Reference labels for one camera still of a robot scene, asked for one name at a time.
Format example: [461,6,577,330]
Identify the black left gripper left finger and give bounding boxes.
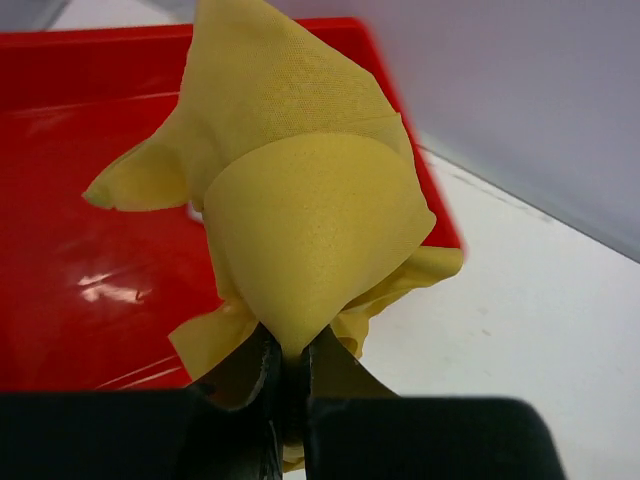
[187,326,283,479]

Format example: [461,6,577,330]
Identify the red plastic tray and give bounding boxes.
[1,20,462,391]

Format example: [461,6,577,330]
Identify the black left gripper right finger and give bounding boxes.
[299,328,400,479]

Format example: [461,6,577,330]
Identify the yellow bra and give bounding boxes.
[84,1,463,379]

